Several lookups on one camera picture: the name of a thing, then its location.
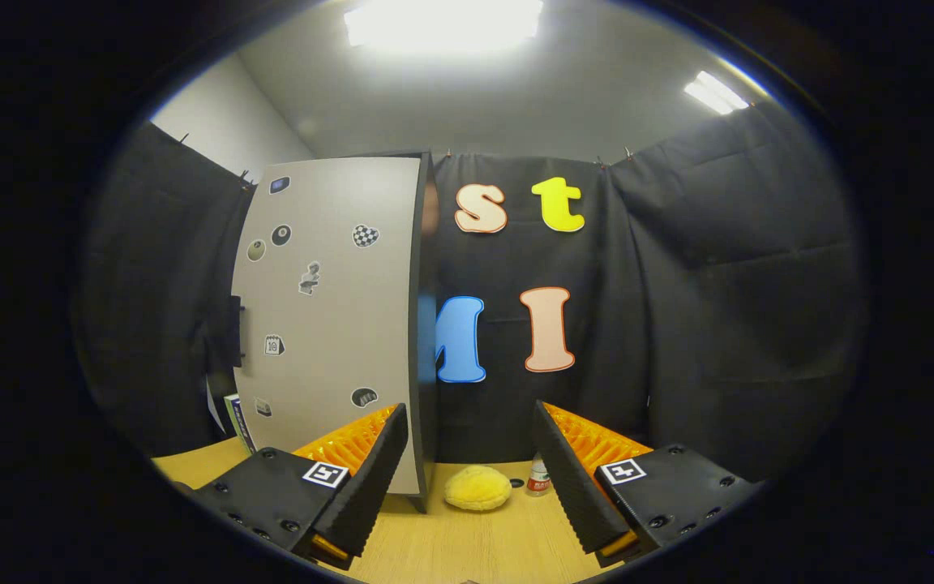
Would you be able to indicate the large ceiling light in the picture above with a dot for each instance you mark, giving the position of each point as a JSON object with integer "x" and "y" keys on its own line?
{"x": 443, "y": 24}

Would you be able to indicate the green spine book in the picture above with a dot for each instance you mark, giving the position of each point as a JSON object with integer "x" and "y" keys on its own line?
{"x": 232, "y": 410}

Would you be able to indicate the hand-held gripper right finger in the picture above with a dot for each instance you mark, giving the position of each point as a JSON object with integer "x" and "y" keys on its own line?
{"x": 568, "y": 487}

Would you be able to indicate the narrow ceiling light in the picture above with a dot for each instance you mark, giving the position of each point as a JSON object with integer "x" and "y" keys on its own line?
{"x": 714, "y": 92}

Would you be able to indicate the grey shoe cabinet door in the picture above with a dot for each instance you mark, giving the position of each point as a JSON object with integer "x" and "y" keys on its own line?
{"x": 329, "y": 324}

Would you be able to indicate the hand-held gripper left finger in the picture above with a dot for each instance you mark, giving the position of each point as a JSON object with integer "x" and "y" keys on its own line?
{"x": 370, "y": 487}

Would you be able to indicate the white paper sheet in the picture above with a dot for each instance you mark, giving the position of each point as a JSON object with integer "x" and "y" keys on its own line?
{"x": 214, "y": 405}

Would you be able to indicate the grey shoe cabinet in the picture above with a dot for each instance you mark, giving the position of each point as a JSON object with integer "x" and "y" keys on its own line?
{"x": 428, "y": 422}

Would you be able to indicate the small red label bottle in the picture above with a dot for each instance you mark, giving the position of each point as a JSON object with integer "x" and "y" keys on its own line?
{"x": 538, "y": 480}

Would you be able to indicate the blue spine book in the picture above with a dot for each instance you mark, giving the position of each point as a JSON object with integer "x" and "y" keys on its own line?
{"x": 245, "y": 430}

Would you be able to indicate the black backdrop cloth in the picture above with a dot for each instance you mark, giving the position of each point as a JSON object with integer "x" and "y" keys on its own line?
{"x": 718, "y": 324}

